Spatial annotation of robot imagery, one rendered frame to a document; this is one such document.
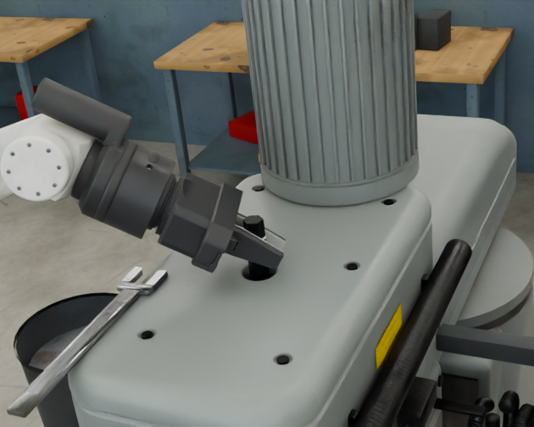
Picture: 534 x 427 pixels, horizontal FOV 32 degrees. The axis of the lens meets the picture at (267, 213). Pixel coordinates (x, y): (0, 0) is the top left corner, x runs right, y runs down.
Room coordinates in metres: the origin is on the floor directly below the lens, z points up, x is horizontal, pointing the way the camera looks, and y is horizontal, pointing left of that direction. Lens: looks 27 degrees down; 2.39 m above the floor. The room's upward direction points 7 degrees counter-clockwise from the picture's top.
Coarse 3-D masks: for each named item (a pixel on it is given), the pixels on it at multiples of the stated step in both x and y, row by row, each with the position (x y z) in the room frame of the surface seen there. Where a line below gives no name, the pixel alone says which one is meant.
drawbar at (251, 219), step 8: (248, 216) 0.85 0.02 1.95; (256, 216) 0.85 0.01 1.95; (248, 224) 0.84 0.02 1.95; (256, 224) 0.83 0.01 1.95; (256, 232) 0.83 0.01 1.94; (264, 232) 0.84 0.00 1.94; (264, 240) 0.84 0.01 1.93; (248, 264) 0.84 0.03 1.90; (256, 264) 0.83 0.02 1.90; (256, 272) 0.84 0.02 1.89; (264, 272) 0.84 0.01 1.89; (256, 280) 0.84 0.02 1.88
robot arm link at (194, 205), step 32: (160, 160) 0.85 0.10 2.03; (128, 192) 0.82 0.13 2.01; (160, 192) 0.82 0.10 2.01; (192, 192) 0.85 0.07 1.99; (224, 192) 0.87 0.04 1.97; (128, 224) 0.82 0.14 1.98; (160, 224) 0.82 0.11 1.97; (192, 224) 0.81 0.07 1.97; (224, 224) 0.81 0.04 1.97; (192, 256) 0.81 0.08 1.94
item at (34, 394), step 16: (160, 272) 0.85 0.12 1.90; (128, 288) 0.83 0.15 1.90; (144, 288) 0.82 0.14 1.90; (112, 304) 0.80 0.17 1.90; (128, 304) 0.80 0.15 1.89; (96, 320) 0.77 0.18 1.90; (112, 320) 0.77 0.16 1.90; (80, 336) 0.75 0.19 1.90; (96, 336) 0.75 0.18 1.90; (64, 352) 0.72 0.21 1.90; (80, 352) 0.72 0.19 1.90; (48, 368) 0.70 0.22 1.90; (64, 368) 0.70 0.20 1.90; (32, 384) 0.68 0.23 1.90; (48, 384) 0.68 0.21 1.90; (16, 400) 0.66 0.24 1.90; (32, 400) 0.66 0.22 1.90
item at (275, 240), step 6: (240, 216) 0.86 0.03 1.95; (246, 216) 0.86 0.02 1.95; (240, 222) 0.86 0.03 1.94; (264, 228) 0.86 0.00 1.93; (270, 234) 0.85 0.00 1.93; (276, 234) 0.86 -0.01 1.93; (270, 240) 0.85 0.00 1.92; (276, 240) 0.85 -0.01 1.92; (282, 240) 0.85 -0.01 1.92; (276, 246) 0.85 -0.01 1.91; (282, 246) 0.85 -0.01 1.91
